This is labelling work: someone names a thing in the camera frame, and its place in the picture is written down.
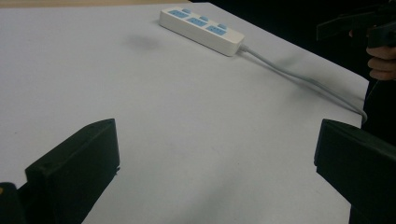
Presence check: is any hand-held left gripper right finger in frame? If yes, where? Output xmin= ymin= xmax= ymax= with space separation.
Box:
xmin=313 ymin=119 xmax=396 ymax=224

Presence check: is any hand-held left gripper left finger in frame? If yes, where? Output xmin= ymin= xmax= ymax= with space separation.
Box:
xmin=24 ymin=118 xmax=120 ymax=224

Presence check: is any white power strip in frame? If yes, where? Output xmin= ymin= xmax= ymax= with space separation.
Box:
xmin=159 ymin=7 xmax=246 ymax=58

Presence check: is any white power strip cable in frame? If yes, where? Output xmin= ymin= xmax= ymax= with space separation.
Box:
xmin=237 ymin=44 xmax=368 ymax=124

